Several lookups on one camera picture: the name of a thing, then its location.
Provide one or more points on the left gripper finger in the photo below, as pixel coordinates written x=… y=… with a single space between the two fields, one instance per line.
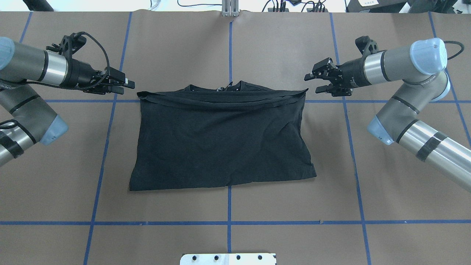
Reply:
x=117 y=79
x=104 y=89

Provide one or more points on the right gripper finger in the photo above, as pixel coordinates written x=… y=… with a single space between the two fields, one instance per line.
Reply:
x=325 y=70
x=329 y=89

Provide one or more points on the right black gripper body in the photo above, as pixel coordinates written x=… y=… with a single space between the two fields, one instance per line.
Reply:
x=352 y=73

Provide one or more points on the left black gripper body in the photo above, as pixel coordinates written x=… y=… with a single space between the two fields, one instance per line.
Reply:
x=81 y=73

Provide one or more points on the black graphic t-shirt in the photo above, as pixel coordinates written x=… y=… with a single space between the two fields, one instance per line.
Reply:
x=205 y=138

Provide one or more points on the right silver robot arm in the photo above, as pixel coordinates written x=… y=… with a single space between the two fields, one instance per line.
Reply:
x=421 y=67

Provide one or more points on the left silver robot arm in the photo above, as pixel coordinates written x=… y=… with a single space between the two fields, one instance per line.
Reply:
x=32 y=119

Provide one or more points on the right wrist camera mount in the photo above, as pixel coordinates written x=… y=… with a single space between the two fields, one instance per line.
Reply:
x=367 y=46

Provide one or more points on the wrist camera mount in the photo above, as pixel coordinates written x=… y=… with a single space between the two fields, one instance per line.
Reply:
x=367 y=46
x=69 y=45

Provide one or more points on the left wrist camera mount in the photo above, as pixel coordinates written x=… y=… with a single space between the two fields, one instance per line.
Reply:
x=69 y=45

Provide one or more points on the aluminium frame post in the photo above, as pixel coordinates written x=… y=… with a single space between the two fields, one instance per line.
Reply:
x=230 y=8

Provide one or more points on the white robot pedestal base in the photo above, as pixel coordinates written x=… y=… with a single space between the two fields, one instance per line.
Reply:
x=229 y=259

